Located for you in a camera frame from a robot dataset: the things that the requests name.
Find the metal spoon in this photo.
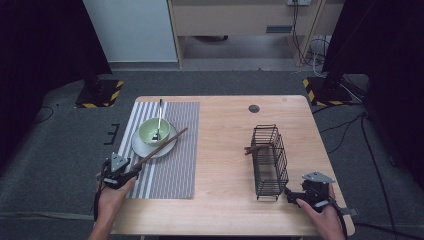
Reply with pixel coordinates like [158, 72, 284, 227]
[151, 98, 164, 143]

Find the black stand base striped edge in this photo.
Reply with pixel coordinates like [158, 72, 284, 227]
[74, 79, 124, 109]
[302, 76, 354, 107]

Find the grey tape piece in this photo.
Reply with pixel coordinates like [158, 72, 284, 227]
[339, 207, 360, 217]

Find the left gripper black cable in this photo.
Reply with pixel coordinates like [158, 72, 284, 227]
[92, 179, 104, 223]

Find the person's left hand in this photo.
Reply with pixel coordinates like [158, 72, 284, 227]
[96, 171, 138, 221]

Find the black wire basket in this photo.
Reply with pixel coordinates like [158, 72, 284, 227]
[252, 124, 290, 202]

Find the grey striped placemat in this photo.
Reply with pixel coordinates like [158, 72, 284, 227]
[117, 101, 200, 200]

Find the green bowl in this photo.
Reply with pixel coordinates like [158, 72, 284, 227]
[138, 117, 172, 148]

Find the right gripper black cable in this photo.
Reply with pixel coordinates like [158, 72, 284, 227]
[329, 196, 350, 240]

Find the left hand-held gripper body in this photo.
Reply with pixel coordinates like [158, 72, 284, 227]
[98, 152, 132, 190]

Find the white cabinet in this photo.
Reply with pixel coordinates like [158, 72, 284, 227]
[82, 0, 178, 63]

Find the bundle of hanging cables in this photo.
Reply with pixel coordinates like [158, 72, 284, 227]
[291, 0, 332, 78]

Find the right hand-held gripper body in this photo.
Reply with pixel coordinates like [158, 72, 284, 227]
[301, 171, 336, 212]

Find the light wooden desk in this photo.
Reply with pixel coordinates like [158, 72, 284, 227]
[166, 0, 346, 68]

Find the black floor cable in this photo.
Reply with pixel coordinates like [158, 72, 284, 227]
[34, 105, 54, 125]
[313, 103, 424, 240]

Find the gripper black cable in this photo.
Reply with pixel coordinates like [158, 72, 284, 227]
[92, 179, 104, 223]
[329, 196, 350, 240]

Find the white plate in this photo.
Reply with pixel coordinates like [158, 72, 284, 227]
[131, 128, 178, 160]

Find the grey label on desk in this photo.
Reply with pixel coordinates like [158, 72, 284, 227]
[265, 24, 294, 34]

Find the dark curtain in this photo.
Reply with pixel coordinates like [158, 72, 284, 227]
[321, 0, 424, 189]
[0, 0, 113, 171]

